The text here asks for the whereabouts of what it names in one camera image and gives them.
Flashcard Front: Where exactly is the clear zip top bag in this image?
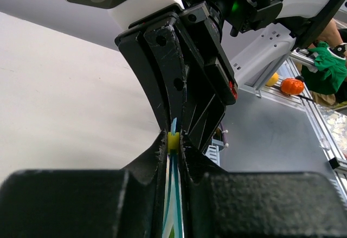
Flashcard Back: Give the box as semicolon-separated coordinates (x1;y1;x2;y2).
162;118;184;237

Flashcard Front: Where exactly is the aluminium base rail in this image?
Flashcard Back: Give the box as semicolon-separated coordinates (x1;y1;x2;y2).
245;49;346;189

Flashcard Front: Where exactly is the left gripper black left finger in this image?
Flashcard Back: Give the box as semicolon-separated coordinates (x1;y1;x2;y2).
1;131;168;237

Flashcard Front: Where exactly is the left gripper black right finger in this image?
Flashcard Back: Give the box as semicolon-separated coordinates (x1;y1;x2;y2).
179;133;346;237

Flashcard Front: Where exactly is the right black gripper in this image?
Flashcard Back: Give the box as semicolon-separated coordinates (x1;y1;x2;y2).
115;0;283;151

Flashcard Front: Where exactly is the green cloth item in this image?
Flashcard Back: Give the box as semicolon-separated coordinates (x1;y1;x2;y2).
300;21;347;105

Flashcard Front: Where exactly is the yellow toy fruit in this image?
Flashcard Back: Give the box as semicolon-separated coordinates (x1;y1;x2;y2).
265;72;279;87

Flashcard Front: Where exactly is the orange toy pumpkin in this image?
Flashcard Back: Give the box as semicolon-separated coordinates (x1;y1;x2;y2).
280;76;305;95

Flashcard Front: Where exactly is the white slotted cable duct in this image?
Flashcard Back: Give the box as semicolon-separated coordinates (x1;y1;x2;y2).
205;138;224;166

